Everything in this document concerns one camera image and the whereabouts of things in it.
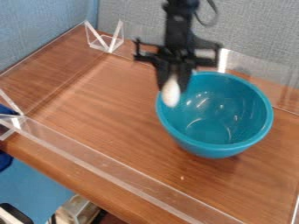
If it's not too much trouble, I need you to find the clear acrylic corner bracket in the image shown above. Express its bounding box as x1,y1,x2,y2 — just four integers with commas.
85,21,125,53

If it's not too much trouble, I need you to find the white brown-capped toy mushroom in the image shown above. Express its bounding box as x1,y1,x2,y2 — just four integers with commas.
162,73,182,108

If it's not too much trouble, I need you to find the clear acrylic front barrier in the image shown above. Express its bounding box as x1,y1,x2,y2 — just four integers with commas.
0,89,243,224

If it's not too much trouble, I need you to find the blue plastic bowl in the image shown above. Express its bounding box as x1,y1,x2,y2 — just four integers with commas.
155,71,275,158

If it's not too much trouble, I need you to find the blue cloth at left edge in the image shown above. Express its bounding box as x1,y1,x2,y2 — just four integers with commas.
0,104,19,173

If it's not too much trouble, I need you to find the clear acrylic back panel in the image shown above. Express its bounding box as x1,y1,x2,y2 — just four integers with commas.
117,25,299,116

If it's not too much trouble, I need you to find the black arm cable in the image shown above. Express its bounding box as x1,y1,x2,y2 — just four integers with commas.
191,0,221,28

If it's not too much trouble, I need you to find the black white device below table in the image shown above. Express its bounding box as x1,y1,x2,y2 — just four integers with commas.
0,203,34,224

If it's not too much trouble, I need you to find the metal table frame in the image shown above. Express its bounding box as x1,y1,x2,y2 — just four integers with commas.
46,194,101,224

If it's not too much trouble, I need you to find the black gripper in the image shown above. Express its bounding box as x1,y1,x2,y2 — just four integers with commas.
135,17,222,92

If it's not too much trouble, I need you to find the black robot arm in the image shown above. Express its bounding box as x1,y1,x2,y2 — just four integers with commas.
134,0,223,92

